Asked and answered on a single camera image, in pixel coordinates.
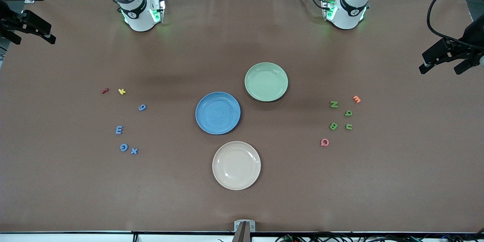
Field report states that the beige plate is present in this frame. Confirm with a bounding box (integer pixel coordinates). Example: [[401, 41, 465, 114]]
[[212, 141, 261, 191]]

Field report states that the green plate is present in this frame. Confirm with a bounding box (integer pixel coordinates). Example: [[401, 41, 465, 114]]
[[244, 62, 289, 102]]

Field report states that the black cable bundle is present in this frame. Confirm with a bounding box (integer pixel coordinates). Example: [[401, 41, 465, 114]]
[[276, 232, 484, 242]]

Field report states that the grey metal camera bracket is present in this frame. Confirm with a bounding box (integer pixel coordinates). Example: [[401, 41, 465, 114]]
[[233, 220, 256, 242]]

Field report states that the blue plate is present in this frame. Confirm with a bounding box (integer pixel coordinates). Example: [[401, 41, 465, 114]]
[[195, 92, 241, 135]]

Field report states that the brown table cover sheet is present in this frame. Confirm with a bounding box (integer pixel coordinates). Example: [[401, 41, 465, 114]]
[[0, 0, 484, 233]]

